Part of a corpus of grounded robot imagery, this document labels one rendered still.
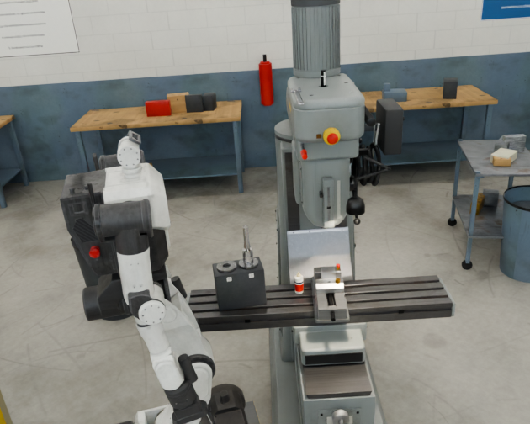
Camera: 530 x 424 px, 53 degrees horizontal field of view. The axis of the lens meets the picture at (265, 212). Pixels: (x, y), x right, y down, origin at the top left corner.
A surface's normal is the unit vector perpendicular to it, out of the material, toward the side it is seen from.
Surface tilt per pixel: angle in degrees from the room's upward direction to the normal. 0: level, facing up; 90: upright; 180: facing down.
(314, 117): 90
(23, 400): 0
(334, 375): 0
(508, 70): 90
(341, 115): 90
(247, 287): 90
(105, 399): 0
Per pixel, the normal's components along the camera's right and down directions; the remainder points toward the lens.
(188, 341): 0.24, 0.40
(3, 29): 0.01, 0.43
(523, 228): -0.69, 0.41
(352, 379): -0.06, -0.90
